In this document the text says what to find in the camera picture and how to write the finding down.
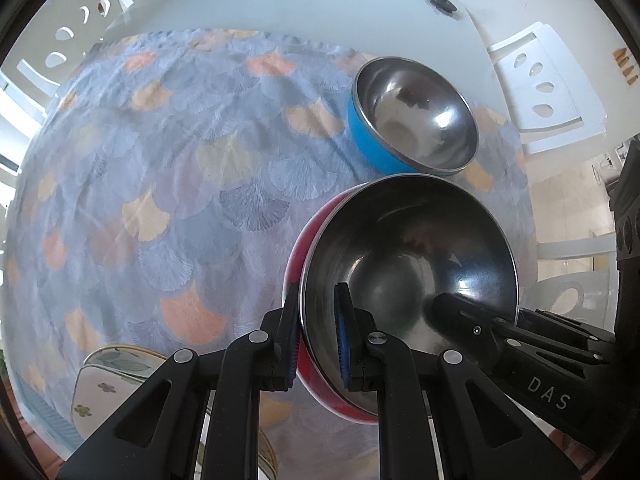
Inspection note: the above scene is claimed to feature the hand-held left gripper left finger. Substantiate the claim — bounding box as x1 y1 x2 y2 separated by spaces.
55 282 303 480

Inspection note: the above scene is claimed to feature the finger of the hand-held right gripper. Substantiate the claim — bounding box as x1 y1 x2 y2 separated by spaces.
431 294 613 378
517 308 619 357

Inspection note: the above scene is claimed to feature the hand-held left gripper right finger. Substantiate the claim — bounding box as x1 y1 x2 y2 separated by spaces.
334 281 586 480

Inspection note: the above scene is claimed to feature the red steel bowl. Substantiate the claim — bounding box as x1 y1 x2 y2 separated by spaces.
284 172 520 426

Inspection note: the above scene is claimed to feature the white chair with oval holes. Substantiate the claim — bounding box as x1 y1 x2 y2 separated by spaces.
520 240 621 328
15 0 141 96
487 22 601 156

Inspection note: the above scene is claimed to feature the square white floral plate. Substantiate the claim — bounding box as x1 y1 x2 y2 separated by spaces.
71 344 221 443

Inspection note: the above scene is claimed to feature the blue steel bowl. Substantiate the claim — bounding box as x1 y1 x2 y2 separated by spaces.
346 56 480 178

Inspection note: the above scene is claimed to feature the fan-patterned tablecloth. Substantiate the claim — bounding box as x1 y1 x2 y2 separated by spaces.
5 30 538 461

